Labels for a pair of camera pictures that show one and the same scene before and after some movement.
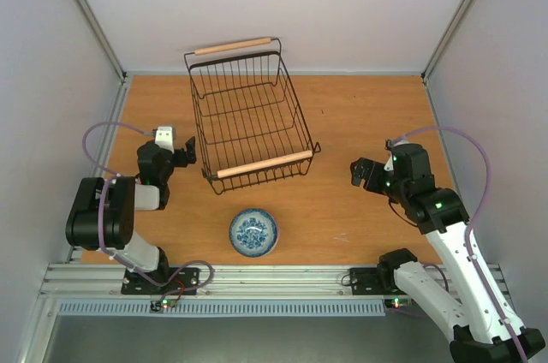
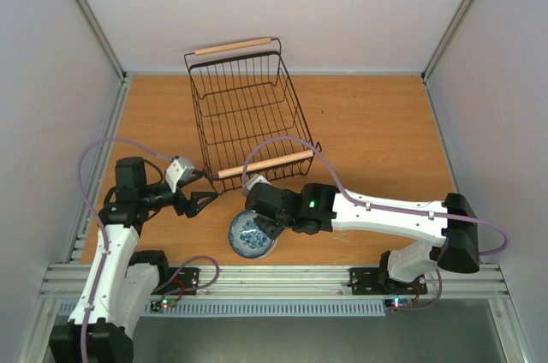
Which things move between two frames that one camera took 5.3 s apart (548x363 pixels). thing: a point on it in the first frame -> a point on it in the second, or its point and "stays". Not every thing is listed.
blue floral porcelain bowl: x=253 y=233 stays
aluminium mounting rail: x=217 y=282 stays
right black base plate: x=366 y=282 stays
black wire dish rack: x=252 y=127 stays
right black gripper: x=372 y=173 -> x=265 y=223
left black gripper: x=192 y=154 -> x=193 y=208
